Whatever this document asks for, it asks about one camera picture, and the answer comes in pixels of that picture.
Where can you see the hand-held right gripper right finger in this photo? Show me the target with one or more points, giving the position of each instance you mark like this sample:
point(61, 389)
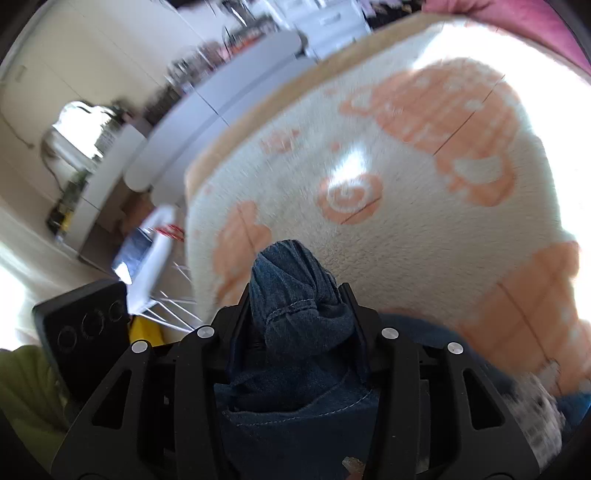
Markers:
point(352, 318)

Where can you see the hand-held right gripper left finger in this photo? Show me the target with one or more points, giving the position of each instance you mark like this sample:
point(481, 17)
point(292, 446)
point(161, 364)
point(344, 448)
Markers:
point(242, 316)

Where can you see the blue denim garment with lace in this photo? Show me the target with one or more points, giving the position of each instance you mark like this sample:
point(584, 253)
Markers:
point(295, 295)

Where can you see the person's left forearm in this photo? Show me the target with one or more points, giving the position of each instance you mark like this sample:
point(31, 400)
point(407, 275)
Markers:
point(27, 397)

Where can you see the yellow object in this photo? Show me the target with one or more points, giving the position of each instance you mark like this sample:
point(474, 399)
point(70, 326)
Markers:
point(145, 331)

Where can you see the white orange printed blanket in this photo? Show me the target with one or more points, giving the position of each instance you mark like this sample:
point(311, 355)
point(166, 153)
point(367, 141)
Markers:
point(415, 184)

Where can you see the arched mirror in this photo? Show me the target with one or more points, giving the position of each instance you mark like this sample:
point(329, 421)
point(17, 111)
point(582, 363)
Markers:
point(76, 138)

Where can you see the pink quilt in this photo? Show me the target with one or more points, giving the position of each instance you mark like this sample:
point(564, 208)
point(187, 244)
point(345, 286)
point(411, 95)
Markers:
point(517, 23)

